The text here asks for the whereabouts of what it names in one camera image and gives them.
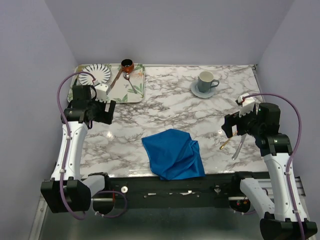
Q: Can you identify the silver utensil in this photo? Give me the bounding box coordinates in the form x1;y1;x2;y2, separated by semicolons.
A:
231;134;247;160

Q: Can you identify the brown ceramic pot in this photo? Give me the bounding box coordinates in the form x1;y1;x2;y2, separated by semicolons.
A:
121;58;135;74

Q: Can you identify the wooden handled knife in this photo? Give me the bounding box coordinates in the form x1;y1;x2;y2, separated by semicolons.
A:
106;68;123;95

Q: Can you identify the striped white blue plate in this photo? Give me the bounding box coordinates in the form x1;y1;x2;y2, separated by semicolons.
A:
77;63;112;86

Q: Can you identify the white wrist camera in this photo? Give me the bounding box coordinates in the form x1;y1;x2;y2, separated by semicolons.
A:
94;83;110;103
235;93;256;118

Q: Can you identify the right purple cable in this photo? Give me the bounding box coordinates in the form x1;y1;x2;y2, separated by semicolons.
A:
239;92;306;240

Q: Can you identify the grey blue saucer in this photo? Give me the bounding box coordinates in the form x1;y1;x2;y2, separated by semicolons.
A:
190;80;215;99

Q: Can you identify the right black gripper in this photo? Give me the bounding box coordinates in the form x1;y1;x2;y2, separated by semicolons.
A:
221;104;263;138

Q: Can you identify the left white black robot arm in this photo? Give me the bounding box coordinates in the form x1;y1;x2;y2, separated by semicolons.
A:
40;85;116;213

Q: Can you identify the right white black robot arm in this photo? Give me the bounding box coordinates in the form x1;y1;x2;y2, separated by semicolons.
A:
221;102;318;240

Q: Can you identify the grey blue mug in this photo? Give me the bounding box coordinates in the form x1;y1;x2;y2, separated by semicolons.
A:
197;71;220;93

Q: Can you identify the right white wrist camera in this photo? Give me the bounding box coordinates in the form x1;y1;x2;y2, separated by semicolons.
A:
235;93;256;118

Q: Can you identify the gold spoon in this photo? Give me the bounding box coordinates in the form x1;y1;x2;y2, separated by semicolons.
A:
219;132;237;150

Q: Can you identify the silver spoon on tray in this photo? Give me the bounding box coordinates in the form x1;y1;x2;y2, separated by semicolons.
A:
123;72;138;94

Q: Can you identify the floral serving tray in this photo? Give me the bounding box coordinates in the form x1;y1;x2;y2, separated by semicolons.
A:
71;63;146;103

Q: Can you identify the aluminium frame rail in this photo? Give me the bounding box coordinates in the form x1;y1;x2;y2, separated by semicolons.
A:
258;177;306;200

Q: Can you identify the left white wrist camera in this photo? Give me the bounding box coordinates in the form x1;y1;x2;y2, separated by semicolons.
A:
94;83;110;103

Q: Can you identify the blue satin napkin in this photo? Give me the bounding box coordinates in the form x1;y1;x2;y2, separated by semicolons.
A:
141;129;206;181

